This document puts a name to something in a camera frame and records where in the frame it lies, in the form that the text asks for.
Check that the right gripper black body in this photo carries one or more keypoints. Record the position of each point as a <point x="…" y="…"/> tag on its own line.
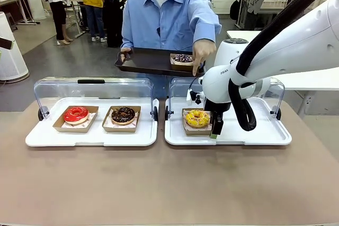
<point x="215" y="110"/>

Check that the yellow sprinkled donut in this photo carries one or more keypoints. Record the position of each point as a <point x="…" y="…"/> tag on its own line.
<point x="197" y="118"/>

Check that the brown cardboard donut tray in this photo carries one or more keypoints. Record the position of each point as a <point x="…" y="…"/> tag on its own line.
<point x="59" y="128"/>
<point x="194" y="131"/>
<point x="108" y="129"/>
<point x="181" y="66"/>

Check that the chocolate donut white drizzle sprinkles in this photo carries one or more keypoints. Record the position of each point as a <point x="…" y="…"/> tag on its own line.
<point x="182" y="58"/>

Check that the dark brown serving tray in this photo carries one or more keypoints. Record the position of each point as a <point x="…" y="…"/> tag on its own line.
<point x="148" y="62"/>

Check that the person's right forearm blue sleeve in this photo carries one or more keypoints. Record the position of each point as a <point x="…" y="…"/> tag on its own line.
<point x="127" y="34"/>

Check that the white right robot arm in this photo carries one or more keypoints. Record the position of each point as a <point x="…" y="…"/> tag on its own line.
<point x="288" y="51"/>

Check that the person's left forearm blue sleeve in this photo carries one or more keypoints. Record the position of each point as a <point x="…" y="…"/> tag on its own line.
<point x="209" y="25"/>

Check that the chocolate donut few sprinkles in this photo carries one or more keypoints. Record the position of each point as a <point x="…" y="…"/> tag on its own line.
<point x="123" y="116"/>

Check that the person in blue shirt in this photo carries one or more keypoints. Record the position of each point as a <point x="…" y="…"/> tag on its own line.
<point x="169" y="22"/>

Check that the red glazed donut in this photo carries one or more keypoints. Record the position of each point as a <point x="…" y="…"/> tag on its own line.
<point x="76" y="116"/>

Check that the person in dark plaid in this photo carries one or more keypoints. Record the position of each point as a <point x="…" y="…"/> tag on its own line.
<point x="114" y="11"/>

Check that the person in grey printed vest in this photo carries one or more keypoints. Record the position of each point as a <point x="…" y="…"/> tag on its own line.
<point x="257" y="1"/>

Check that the person's left hand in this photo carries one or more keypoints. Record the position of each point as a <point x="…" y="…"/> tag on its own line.
<point x="202" y="50"/>

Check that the person's right hand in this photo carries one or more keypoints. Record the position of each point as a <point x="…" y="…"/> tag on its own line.
<point x="124" y="51"/>

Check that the white cylindrical air purifier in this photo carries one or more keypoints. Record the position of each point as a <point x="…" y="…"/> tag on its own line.
<point x="10" y="64"/>

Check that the right white display tray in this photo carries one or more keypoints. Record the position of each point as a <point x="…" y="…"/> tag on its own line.
<point x="238" y="136"/>

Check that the white display tray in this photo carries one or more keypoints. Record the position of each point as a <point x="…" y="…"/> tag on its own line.
<point x="238" y="136"/>
<point x="92" y="138"/>

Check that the black lid hinge knob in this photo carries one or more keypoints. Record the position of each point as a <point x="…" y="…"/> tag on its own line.
<point x="43" y="113"/>
<point x="276" y="113"/>
<point x="156" y="113"/>

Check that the small white folding table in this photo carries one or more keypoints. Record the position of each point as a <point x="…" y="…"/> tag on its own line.
<point x="75" y="11"/>

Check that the black backpack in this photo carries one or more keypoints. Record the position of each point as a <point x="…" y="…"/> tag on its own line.
<point x="234" y="9"/>

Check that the white background desk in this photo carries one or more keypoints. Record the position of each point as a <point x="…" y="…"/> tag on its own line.
<point x="275" y="5"/>

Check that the left white display tray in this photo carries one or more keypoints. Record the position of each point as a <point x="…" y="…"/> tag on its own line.
<point x="92" y="138"/>

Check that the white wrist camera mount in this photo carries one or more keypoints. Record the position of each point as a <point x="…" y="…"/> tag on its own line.
<point x="194" y="96"/>

